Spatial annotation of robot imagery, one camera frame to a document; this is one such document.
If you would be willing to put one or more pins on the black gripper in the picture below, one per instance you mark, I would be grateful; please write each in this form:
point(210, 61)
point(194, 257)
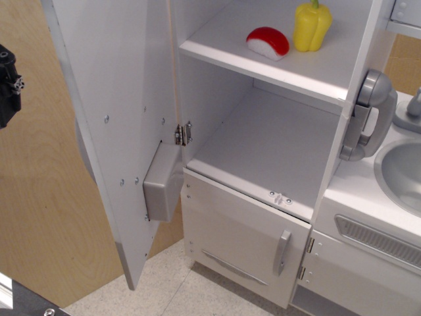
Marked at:
point(11, 86)

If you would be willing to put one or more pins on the white fridge door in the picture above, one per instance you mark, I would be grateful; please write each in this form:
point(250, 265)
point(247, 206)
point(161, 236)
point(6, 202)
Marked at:
point(118, 64)

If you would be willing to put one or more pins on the white toy fridge cabinet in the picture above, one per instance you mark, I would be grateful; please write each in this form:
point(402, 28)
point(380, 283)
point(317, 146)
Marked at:
point(268, 129)

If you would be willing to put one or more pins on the silver door hinge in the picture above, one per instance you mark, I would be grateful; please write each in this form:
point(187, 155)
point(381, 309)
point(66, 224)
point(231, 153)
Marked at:
point(182, 134)

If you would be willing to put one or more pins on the grey ice dispenser panel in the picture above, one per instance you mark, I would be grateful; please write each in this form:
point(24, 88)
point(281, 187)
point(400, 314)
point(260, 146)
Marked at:
point(163, 182)

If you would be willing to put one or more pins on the red white toy sushi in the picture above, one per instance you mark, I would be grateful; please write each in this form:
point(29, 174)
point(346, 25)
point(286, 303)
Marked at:
point(268, 42)

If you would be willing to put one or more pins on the white lower freezer door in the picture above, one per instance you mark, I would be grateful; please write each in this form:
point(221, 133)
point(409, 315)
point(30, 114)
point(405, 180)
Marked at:
point(237, 236)

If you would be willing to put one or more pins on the yellow toy bell pepper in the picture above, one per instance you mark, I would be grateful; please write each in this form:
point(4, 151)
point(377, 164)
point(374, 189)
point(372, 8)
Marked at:
point(312, 21)

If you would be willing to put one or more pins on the grey toy telephone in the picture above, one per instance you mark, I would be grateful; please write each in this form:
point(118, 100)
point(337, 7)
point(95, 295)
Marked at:
point(371, 119)

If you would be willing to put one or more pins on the grey toy sink basin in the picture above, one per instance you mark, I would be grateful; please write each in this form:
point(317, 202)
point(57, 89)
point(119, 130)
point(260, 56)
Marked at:
point(397, 171)

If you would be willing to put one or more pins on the grey toy faucet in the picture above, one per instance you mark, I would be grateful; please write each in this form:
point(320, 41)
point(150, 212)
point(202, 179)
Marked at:
point(407, 114)

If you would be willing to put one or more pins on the white upper kitchen shelf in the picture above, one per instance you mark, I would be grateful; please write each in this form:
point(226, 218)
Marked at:
point(405, 18)

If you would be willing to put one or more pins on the white under-sink cabinet door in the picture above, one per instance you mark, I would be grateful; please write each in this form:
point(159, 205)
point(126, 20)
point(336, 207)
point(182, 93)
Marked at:
point(340, 279)

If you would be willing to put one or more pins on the grey vent grille panel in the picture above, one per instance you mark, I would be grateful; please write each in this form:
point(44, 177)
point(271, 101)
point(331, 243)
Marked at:
point(378, 240)

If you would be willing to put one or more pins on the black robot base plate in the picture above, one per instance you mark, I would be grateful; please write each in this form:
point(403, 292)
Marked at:
point(17, 299)

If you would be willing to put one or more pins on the grey lower door handle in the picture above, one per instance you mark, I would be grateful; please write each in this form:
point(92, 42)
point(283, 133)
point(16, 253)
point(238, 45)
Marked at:
point(278, 265)

